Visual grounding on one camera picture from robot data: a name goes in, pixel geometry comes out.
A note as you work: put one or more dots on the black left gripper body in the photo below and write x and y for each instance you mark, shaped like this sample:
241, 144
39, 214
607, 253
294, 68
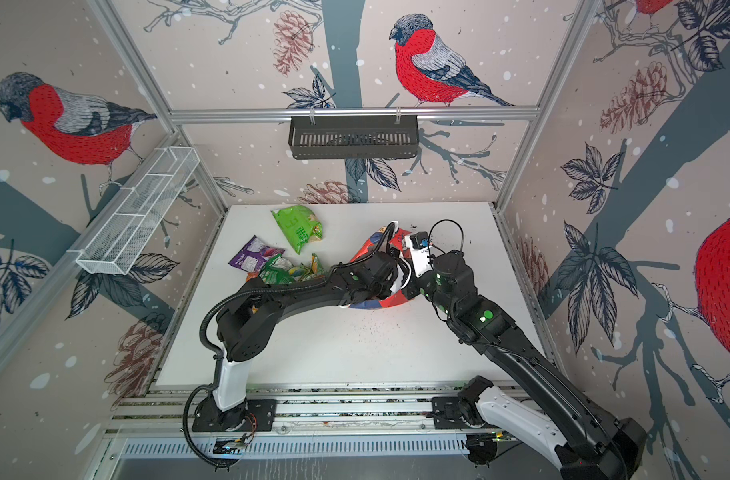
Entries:
382, 290

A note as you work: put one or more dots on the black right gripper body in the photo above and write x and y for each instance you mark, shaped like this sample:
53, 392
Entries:
427, 286

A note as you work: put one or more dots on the red paper gift bag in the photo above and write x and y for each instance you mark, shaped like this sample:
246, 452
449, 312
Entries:
387, 254

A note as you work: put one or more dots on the bright green chips bag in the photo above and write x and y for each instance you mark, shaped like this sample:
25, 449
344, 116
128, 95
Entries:
300, 226

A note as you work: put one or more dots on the dark green snack packet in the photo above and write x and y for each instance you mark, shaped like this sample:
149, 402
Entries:
277, 271

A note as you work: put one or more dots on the purple snack packet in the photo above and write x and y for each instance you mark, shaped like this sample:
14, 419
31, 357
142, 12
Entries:
254, 255

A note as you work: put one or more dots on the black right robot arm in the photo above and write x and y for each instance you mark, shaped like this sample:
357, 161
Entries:
575, 434

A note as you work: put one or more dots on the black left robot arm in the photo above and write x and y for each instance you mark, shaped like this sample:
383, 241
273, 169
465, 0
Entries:
239, 327

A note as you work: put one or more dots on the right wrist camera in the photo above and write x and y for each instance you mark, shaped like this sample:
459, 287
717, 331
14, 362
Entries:
419, 247

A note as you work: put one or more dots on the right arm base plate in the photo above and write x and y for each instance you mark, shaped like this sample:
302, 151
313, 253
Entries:
463, 411

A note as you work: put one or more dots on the black hanging wall basket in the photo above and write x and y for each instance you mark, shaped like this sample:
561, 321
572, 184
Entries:
354, 137

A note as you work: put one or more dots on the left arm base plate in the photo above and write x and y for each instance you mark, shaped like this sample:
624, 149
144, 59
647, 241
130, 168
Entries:
252, 415

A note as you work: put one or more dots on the white wire mesh shelf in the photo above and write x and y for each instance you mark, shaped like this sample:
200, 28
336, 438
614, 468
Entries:
124, 235

